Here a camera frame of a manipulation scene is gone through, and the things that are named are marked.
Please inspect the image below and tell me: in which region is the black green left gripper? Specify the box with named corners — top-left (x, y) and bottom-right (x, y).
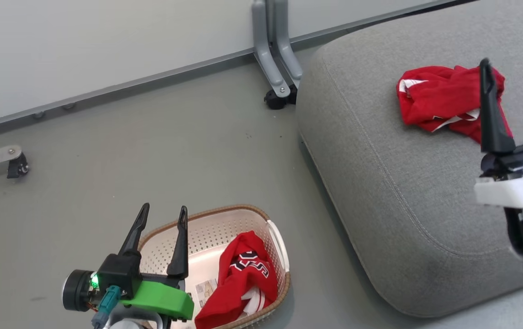
top-left (96, 202), bottom-right (195, 321)

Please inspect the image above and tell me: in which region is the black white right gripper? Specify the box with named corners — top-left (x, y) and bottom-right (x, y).
top-left (473, 46), bottom-right (523, 209)

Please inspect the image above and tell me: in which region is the plain red garment white trim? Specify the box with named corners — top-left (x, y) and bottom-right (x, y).
top-left (396, 65), bottom-right (516, 145)

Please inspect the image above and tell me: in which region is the red jersey with lettering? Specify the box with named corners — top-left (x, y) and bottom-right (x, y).
top-left (194, 231), bottom-right (279, 329)

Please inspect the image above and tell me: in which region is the white laundry basket brown rim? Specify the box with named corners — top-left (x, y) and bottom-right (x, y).
top-left (137, 204), bottom-right (291, 329)

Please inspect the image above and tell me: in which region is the paper label sticker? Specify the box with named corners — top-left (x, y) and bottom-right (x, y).
top-left (195, 278), bottom-right (219, 308)

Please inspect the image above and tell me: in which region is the grey fabric cushion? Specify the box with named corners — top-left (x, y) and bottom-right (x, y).
top-left (296, 0), bottom-right (523, 318)

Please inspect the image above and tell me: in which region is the black caster wheel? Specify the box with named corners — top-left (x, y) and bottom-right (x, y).
top-left (6, 153), bottom-right (30, 179)
top-left (264, 84), bottom-right (299, 111)

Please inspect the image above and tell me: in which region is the left arm teal cable connector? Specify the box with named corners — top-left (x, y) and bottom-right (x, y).
top-left (91, 285), bottom-right (122, 329)

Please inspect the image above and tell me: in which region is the grey partition bottom rail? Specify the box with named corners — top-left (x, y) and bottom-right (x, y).
top-left (289, 0), bottom-right (477, 46)
top-left (0, 46), bottom-right (262, 134)

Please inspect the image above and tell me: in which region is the grey partition foot bracket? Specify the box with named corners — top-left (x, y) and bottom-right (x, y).
top-left (251, 0), bottom-right (292, 99)
top-left (273, 0), bottom-right (303, 90)

